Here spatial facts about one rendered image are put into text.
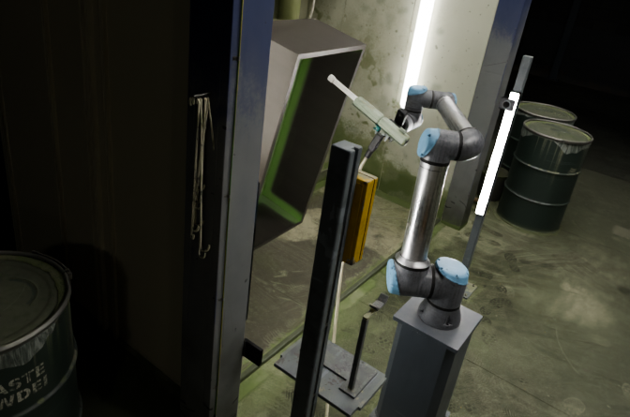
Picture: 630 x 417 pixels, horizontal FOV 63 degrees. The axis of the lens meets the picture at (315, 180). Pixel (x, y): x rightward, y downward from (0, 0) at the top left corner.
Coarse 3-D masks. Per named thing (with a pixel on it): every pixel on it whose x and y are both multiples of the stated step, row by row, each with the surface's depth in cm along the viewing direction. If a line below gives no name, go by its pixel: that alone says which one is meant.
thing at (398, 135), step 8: (328, 80) 243; (336, 80) 241; (344, 88) 239; (352, 96) 237; (352, 104) 237; (360, 104) 234; (368, 104) 235; (368, 112) 233; (376, 112) 232; (376, 120) 232; (384, 120) 230; (384, 128) 230; (392, 128) 228; (400, 128) 228; (376, 136) 235; (384, 136) 232; (392, 136) 229; (400, 136) 226; (408, 136) 228; (376, 144) 236; (400, 144) 228; (368, 152) 240
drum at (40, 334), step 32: (32, 256) 195; (64, 320) 176; (0, 352) 153; (32, 352) 162; (64, 352) 179; (0, 384) 158; (32, 384) 167; (64, 384) 183; (0, 416) 163; (32, 416) 171; (64, 416) 187
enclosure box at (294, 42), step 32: (288, 32) 245; (320, 32) 261; (288, 64) 227; (320, 64) 288; (352, 64) 276; (288, 96) 234; (320, 96) 294; (288, 128) 314; (320, 128) 301; (288, 160) 321; (320, 160) 307; (288, 192) 329; (256, 224) 314; (288, 224) 323
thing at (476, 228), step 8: (528, 56) 296; (520, 64) 300; (528, 64) 297; (520, 72) 301; (528, 72) 301; (520, 80) 302; (520, 88) 303; (480, 216) 340; (480, 224) 342; (472, 232) 347; (472, 240) 348; (472, 248) 350; (464, 256) 355; (464, 264) 357
